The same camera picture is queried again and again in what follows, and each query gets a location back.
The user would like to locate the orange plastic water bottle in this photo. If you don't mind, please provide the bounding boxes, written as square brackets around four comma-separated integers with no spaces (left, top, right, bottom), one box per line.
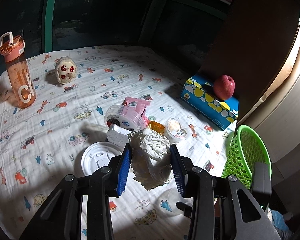
[0,31,37,108]

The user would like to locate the red apple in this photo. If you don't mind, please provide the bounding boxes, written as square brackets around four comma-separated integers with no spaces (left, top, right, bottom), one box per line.
[213,75,235,101]

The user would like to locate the white paper ball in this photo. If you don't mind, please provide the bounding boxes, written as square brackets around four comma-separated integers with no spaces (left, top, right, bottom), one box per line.
[128,127,175,192]

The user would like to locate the white styrofoam piece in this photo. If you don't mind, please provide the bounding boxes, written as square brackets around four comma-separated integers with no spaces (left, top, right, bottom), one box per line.
[107,124,131,150]

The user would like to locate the clear plastic food tray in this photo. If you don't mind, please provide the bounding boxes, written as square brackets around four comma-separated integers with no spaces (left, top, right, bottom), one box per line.
[104,105,146,132]

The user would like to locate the white plastic cup lid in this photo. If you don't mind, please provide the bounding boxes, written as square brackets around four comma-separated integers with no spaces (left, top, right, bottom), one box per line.
[81,142,123,176]

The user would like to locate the pink snack wrapper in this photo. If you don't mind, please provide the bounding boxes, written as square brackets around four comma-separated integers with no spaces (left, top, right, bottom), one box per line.
[123,97,151,129]

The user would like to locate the orange candy wrapper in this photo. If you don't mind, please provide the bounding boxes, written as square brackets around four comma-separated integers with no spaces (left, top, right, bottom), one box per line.
[148,121,165,135]

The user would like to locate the round pudding cup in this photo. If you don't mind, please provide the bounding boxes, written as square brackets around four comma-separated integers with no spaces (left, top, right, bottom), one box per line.
[165,119,187,141]

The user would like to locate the green plastic mesh basket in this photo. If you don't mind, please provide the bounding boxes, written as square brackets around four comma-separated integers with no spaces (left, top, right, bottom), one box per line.
[222,125,272,189]

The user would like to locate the green window frame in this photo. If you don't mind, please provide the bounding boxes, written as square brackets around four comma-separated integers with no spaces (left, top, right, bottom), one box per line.
[42,0,56,53]

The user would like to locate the cream plush toy red spots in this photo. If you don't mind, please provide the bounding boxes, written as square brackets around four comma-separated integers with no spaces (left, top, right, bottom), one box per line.
[55,56,77,85]

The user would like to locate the blue yellow tissue box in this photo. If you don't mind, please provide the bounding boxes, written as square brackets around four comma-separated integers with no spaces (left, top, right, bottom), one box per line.
[180,75,239,130]

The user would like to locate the white printed bed blanket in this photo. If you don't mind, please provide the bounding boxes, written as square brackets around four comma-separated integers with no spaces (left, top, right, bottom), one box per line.
[0,46,236,239]

